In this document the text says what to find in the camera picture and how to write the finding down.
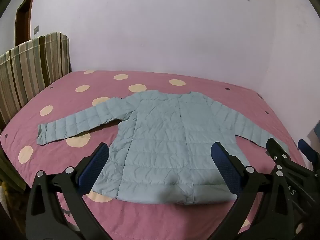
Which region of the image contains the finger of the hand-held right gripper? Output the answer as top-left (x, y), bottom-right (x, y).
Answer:
top-left (266, 137), bottom-right (292, 170)
top-left (298, 139), bottom-right (320, 175)

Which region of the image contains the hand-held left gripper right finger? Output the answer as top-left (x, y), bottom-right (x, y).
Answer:
top-left (211, 142), bottom-right (294, 240)

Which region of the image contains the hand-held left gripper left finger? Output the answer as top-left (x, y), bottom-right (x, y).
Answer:
top-left (26, 142), bottom-right (110, 240)

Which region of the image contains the light blue quilted jacket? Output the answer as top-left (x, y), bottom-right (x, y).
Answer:
top-left (37, 91), bottom-right (290, 204)

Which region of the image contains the pink polka dot bed sheet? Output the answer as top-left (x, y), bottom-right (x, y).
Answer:
top-left (0, 69), bottom-right (304, 240)

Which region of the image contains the pale yellow bundle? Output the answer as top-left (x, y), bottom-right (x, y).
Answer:
top-left (0, 180), bottom-right (14, 227)

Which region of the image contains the striped headboard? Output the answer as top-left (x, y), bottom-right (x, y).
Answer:
top-left (0, 32), bottom-right (72, 132)

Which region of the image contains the brown wooden door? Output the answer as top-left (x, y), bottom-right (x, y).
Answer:
top-left (15, 0), bottom-right (36, 46)

